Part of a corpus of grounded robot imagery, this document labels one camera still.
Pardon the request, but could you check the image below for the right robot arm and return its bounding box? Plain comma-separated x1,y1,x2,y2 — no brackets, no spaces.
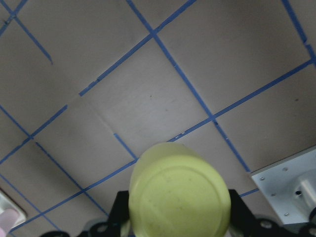
92,168,316,237

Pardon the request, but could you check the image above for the yellow plastic cup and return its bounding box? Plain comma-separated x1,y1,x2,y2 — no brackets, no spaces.
128,142,231,237

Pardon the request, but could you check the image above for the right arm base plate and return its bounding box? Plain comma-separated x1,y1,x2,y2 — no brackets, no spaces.
251,146,316,225

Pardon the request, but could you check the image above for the white compartment tray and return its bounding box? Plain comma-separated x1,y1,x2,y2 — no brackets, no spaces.
0,189,27,237

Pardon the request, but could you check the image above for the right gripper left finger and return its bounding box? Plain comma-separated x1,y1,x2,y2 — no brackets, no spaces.
106,191,130,237

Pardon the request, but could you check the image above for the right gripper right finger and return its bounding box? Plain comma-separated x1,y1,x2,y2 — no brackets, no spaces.
228,189,256,237

